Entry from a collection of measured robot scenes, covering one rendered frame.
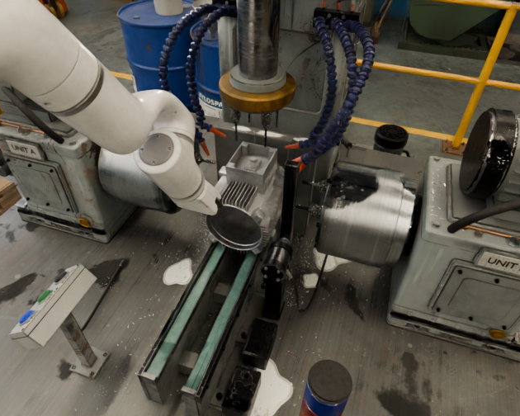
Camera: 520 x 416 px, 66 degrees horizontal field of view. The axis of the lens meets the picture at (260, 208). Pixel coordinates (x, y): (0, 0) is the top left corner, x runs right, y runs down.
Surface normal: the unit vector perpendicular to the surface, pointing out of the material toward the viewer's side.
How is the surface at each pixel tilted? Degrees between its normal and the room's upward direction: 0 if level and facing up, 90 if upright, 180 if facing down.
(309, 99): 90
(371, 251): 88
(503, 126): 23
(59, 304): 52
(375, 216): 47
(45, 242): 0
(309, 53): 90
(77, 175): 90
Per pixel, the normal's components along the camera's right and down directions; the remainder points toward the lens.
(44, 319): 0.76, -0.27
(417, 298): -0.32, 0.64
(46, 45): 0.87, 0.30
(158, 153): -0.13, -0.29
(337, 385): 0.02, -0.73
